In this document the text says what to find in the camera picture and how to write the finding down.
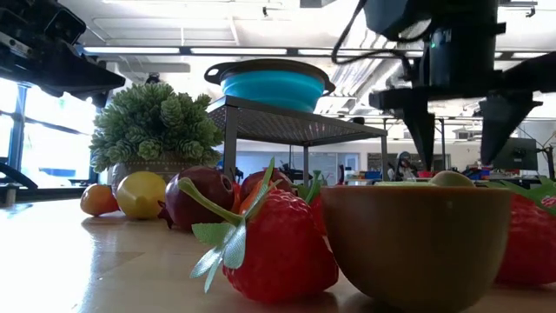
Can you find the black aluminium table frame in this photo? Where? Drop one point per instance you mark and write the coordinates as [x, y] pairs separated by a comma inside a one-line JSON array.
[[52, 194]]

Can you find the person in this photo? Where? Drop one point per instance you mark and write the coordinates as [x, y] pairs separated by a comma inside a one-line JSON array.
[[404, 167]]

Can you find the grey perforated metal shelf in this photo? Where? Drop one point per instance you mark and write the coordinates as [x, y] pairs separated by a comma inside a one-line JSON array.
[[282, 124]]

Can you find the black monitor pole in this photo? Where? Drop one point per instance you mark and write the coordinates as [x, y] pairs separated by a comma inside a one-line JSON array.
[[550, 163]]

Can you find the small orange yellow peach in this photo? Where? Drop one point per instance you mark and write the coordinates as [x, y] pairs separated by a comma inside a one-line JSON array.
[[248, 201]]

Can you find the black overhead light bar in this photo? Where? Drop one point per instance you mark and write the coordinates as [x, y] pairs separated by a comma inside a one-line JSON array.
[[184, 50]]

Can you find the black curved bracket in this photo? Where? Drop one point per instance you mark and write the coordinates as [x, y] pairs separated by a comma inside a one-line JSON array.
[[21, 178]]

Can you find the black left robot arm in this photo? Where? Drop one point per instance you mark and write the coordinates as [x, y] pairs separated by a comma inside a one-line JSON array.
[[17, 17]]

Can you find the blue collapsible colander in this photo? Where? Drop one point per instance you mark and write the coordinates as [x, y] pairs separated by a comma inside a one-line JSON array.
[[273, 89]]

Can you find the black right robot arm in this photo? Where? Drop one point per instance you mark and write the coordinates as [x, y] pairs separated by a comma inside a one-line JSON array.
[[534, 74]]

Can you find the black window frame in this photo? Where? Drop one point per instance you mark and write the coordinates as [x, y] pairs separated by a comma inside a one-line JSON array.
[[18, 130]]

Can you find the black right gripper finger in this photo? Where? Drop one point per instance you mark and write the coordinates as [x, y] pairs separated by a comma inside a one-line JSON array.
[[499, 126], [419, 130]]

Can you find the black ceiling track rail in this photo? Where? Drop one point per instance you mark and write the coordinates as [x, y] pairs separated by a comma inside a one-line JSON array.
[[519, 3]]

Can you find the silver ventilation duct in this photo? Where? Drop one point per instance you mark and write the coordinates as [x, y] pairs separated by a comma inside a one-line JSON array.
[[360, 78]]

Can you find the yellow plastic lemon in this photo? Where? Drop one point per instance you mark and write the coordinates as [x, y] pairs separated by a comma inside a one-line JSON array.
[[139, 193]]

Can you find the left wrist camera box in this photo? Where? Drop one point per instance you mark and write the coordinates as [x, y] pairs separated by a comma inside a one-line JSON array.
[[65, 26]]

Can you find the dark red pomegranate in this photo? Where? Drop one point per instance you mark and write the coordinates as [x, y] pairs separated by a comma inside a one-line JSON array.
[[208, 182]]

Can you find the black computer monitor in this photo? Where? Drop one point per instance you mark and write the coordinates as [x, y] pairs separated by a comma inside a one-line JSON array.
[[523, 156]]

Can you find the black metal frame stand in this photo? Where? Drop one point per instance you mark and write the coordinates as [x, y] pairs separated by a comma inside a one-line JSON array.
[[443, 143]]

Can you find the artificial green succulent plant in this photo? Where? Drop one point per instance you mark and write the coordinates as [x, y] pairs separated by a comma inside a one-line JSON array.
[[152, 121]]

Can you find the orange plastic tangerine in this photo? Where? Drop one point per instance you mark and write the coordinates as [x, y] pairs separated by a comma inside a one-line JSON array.
[[97, 200]]

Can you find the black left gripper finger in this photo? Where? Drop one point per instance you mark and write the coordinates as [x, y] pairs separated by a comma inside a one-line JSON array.
[[87, 76]]

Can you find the whole brown kiwi fruit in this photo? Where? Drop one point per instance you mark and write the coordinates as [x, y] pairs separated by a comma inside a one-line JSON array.
[[452, 179]]

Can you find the red apple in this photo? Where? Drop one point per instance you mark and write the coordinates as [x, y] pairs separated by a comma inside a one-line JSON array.
[[254, 177]]

